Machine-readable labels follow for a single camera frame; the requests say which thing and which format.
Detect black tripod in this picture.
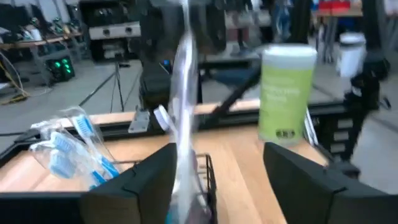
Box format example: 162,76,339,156
79,62,142,113

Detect computer tower green lights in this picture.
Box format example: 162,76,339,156
45,55,76,82

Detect person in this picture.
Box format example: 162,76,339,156
269,0,295,43

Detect black wire caddy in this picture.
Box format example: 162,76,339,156
110,152,219,224

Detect green disinfecting wipes canister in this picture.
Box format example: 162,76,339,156
257,43,318,146

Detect wooden table with red bins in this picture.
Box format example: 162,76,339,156
312,0,364,63

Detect black stand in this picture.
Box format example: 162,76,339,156
341,57,391,162

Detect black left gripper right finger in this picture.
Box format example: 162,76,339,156
263,142,389,224

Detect white bucket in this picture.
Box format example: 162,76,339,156
336,32,367,78

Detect yellow floor cable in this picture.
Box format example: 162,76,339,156
0,51,30,106

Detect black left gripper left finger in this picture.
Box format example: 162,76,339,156
80,142,178,224

